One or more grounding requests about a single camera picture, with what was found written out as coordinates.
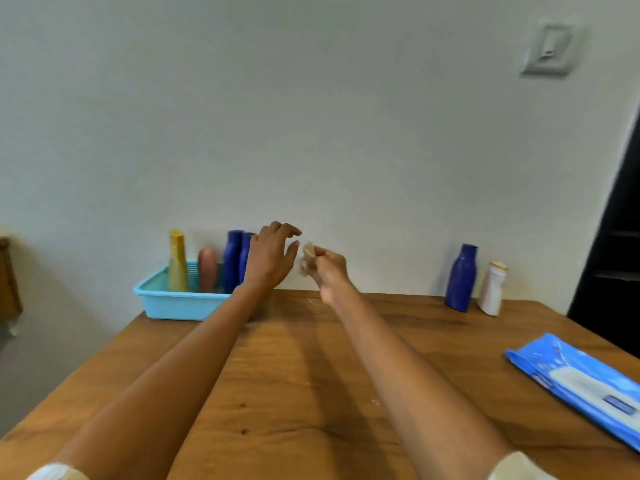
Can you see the person's left hand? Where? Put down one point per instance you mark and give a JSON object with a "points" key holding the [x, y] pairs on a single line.
{"points": [[267, 259]]}

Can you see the person's right hand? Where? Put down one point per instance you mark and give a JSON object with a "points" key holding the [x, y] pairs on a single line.
{"points": [[330, 274]]}

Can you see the slim dark blue bottle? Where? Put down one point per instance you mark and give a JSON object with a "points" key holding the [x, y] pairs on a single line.
{"points": [[232, 259], [245, 254]]}

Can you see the white wipe cloth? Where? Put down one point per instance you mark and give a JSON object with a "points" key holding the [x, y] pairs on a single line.
{"points": [[308, 250]]}

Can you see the pink bottle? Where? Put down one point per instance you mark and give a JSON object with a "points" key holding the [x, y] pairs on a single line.
{"points": [[208, 269]]}

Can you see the beige bottle with white cap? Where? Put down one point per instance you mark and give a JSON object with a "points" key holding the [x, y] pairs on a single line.
{"points": [[177, 277]]}

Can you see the yellow bottle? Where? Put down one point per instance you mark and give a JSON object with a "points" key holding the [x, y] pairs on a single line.
{"points": [[176, 239]]}

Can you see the light blue plastic basket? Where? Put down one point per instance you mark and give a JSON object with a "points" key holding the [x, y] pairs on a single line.
{"points": [[175, 304]]}

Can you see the wide dark blue bottle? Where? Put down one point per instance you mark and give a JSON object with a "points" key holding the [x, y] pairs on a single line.
{"points": [[461, 279]]}

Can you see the blue wet wipes pack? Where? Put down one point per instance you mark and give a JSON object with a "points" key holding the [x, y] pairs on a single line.
{"points": [[545, 359]]}

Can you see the person's left forearm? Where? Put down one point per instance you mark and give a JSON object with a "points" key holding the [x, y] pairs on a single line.
{"points": [[160, 384]]}

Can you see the person's right forearm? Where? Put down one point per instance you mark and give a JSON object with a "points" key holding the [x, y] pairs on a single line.
{"points": [[410, 389]]}

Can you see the wooden table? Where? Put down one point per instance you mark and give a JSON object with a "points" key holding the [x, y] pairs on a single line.
{"points": [[300, 394]]}

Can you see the wooden side desk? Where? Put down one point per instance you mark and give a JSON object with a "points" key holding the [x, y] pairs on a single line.
{"points": [[9, 284]]}

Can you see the cream patterned right sleeve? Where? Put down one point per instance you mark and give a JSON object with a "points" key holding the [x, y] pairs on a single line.
{"points": [[520, 468]]}

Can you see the cream patterned sleeve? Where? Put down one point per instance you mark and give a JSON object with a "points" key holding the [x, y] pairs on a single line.
{"points": [[57, 472], [520, 468]]}

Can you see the black door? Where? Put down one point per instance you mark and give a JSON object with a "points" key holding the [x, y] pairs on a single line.
{"points": [[610, 274]]}

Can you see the cream patterned left sleeve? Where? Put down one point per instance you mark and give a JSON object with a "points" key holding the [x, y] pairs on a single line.
{"points": [[57, 472]]}

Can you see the grey wall light switch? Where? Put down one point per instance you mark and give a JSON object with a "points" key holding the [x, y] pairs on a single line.
{"points": [[548, 49]]}

